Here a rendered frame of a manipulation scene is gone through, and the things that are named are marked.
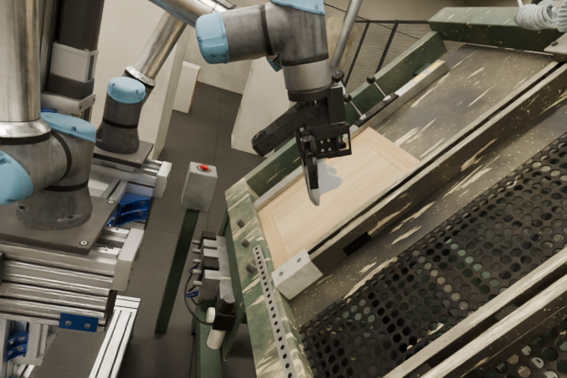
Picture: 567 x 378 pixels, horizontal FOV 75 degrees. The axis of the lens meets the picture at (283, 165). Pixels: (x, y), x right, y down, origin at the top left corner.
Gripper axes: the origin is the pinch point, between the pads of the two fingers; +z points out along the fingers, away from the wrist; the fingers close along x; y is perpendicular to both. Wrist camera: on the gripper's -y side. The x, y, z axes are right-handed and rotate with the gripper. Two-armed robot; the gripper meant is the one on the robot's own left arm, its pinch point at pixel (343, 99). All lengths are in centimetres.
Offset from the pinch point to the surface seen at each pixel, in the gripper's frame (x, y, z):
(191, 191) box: 70, 31, -8
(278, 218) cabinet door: 55, -8, 11
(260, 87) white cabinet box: -94, 317, 59
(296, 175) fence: 37.0, 0.1, 8.1
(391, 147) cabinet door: 13.7, -31.9, 10.2
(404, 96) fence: -12.2, -18.7, 9.4
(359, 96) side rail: -11.4, 7.2, 8.3
